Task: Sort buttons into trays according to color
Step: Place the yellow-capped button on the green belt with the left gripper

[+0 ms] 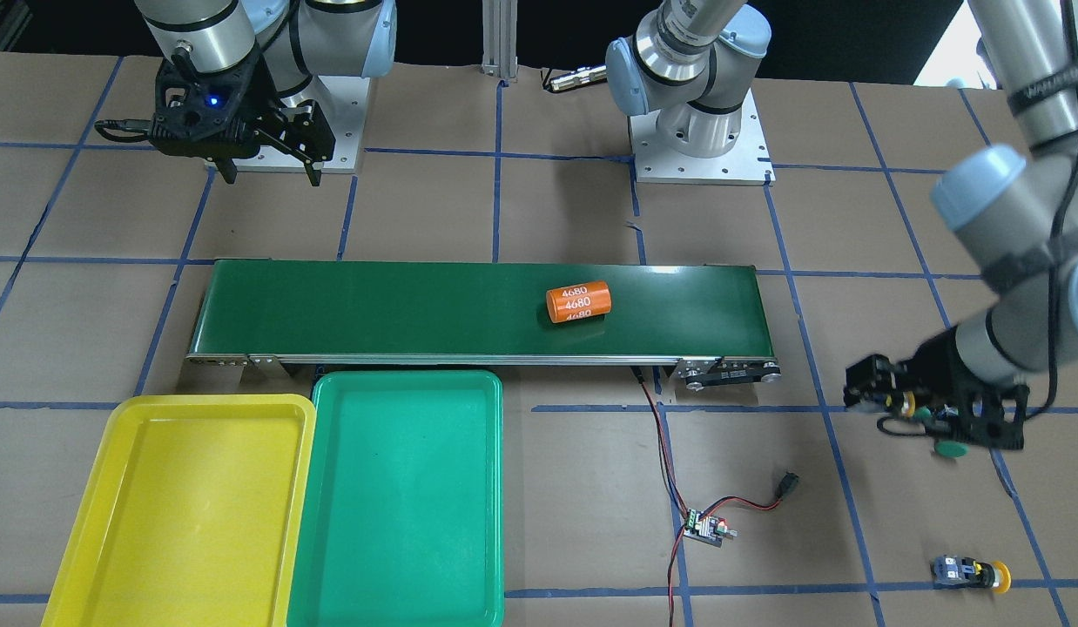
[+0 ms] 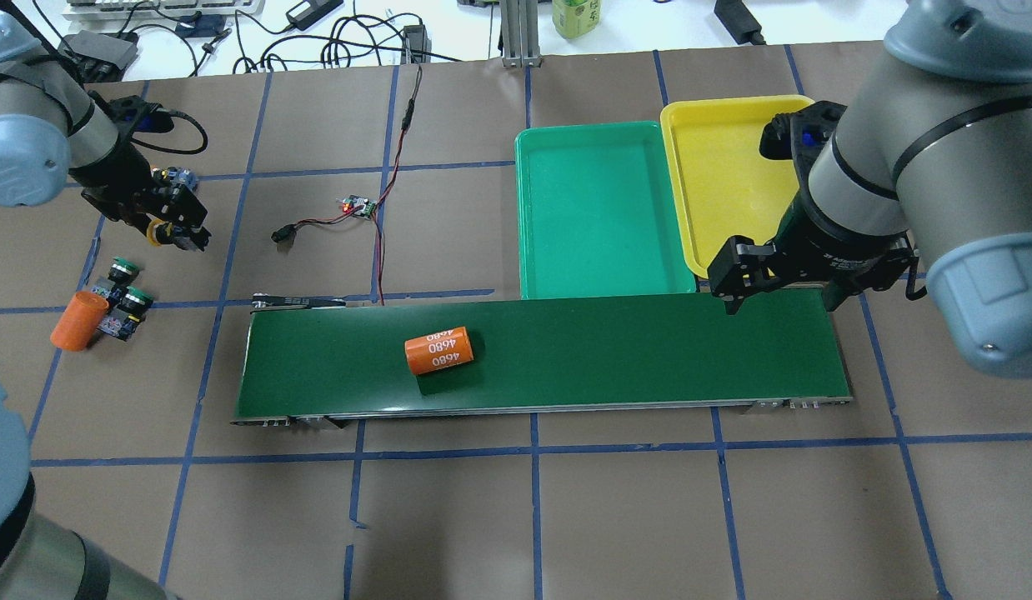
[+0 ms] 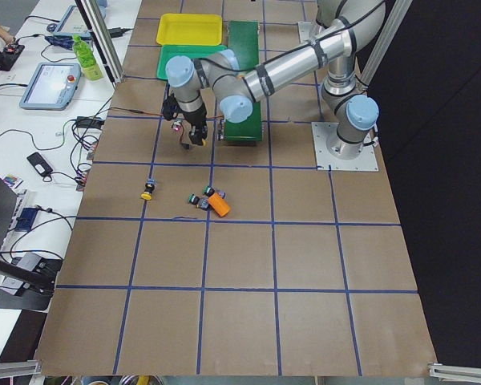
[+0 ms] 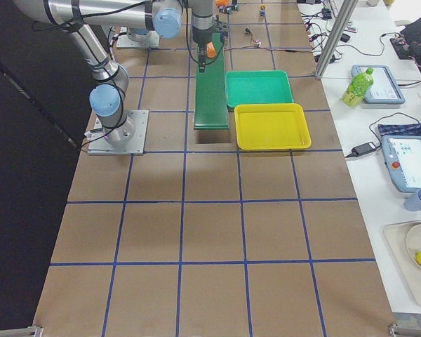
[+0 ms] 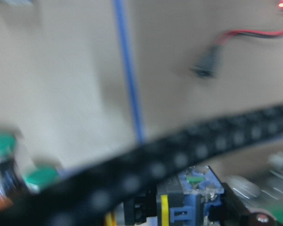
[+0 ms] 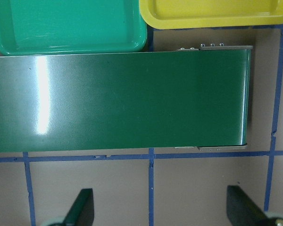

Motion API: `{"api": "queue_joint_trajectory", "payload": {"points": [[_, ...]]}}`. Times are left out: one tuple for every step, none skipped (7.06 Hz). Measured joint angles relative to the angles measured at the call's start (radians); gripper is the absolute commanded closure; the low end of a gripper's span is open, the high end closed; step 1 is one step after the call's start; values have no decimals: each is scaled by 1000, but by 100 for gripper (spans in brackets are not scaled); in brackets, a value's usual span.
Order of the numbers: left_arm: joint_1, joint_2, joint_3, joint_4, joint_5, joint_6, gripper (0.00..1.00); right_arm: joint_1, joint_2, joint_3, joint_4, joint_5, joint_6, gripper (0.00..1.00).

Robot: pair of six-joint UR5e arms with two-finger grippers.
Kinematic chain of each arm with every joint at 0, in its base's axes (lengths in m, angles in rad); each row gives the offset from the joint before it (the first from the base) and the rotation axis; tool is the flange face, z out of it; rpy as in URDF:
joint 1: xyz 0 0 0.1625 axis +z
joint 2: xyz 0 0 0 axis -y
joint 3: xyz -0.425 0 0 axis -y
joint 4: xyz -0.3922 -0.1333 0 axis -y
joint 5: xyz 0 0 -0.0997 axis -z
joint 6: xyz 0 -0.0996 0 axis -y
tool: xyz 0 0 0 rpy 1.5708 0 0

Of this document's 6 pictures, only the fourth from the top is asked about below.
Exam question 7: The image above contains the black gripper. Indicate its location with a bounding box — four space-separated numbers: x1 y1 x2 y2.
192 15 228 72

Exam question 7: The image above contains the orange 4680 battery cylinder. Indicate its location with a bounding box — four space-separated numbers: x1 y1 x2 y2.
206 42 217 59

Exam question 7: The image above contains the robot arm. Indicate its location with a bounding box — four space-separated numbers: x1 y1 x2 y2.
14 1 227 147

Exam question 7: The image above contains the plain orange cylinder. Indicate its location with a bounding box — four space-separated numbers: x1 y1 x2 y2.
215 0 229 7

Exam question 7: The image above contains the green plastic tray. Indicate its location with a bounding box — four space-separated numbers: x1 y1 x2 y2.
226 70 294 110

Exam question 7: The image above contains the green conveyor belt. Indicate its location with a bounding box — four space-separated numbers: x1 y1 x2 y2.
194 33 229 130

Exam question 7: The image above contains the yellow push button far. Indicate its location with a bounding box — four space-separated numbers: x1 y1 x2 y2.
259 5 266 17

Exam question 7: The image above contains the yellow plastic tray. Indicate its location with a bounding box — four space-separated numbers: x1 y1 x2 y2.
234 103 312 151

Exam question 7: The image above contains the green tea bottle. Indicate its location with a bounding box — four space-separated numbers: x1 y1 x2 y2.
342 67 374 107

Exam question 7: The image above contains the teach pendant far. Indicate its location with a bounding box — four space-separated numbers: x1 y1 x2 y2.
351 65 406 105

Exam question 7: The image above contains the teach pendant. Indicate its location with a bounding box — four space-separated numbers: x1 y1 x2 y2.
351 65 406 105
382 136 421 193

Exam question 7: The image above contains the black power adapter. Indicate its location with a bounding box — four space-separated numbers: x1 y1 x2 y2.
346 142 379 158

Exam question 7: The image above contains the plaid cloth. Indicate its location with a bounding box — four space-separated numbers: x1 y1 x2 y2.
377 123 421 137

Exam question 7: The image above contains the teach pendant near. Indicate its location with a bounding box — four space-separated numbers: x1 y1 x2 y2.
382 136 421 193

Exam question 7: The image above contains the blue cup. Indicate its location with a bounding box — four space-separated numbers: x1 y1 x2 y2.
403 190 421 212

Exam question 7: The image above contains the beige tray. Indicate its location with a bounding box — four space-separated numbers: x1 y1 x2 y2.
383 220 421 306

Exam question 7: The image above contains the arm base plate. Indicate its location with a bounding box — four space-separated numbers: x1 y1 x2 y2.
86 110 149 155
116 27 160 49

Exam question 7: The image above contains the red black power cable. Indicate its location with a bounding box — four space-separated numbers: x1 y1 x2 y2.
243 27 316 55

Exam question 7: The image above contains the aluminium frame post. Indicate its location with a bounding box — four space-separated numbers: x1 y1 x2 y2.
314 0 358 79

